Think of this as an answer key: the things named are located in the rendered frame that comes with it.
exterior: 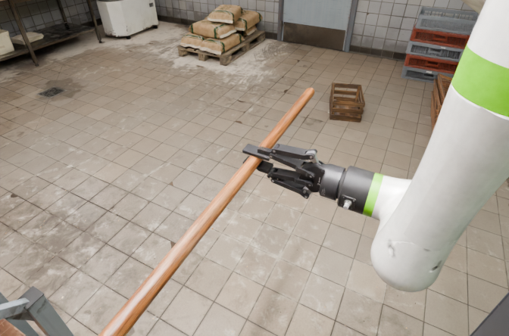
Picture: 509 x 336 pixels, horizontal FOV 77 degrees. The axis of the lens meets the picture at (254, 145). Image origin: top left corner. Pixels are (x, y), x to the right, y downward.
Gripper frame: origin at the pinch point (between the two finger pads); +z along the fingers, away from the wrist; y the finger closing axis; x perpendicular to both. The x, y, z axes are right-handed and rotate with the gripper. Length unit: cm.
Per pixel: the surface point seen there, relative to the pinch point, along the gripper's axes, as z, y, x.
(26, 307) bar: 36, 24, -45
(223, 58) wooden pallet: 198, 109, 289
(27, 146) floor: 255, 119, 54
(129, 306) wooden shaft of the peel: 0.1, -1.5, -41.0
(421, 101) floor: -46, 120, 304
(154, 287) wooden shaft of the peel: -0.9, -1.1, -37.0
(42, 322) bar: 35, 32, -45
